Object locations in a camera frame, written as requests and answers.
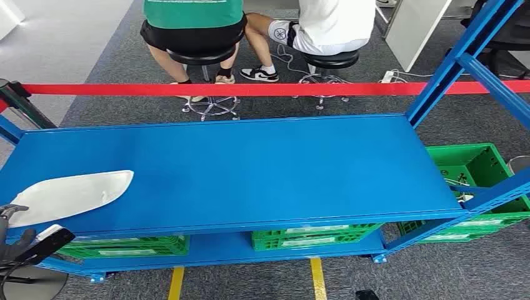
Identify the yellow floor tape square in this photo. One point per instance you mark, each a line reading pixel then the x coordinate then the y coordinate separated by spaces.
pixel 318 281

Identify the white desk panel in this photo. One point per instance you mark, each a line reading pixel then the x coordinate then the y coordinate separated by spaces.
pixel 414 29

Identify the black round stool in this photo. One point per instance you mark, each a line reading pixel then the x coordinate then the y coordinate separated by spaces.
pixel 203 56
pixel 331 60

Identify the chrome stanchion post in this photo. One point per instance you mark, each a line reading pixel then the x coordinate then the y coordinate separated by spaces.
pixel 521 164
pixel 25 105

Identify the black office chair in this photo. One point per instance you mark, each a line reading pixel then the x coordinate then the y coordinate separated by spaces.
pixel 513 29

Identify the white power strip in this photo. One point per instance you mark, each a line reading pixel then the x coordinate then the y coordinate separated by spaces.
pixel 387 77

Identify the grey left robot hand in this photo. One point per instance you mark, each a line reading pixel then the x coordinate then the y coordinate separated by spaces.
pixel 14 248

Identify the blue metal shelf rack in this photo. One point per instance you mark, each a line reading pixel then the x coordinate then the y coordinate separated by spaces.
pixel 248 174

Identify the person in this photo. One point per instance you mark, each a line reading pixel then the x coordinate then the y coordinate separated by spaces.
pixel 190 16
pixel 335 20

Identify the red barrier belt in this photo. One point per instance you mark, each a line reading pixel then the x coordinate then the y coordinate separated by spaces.
pixel 3 106
pixel 248 89

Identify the white curved plastic part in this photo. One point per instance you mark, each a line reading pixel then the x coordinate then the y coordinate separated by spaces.
pixel 70 194

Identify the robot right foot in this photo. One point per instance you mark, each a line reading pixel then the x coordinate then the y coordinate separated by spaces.
pixel 366 295

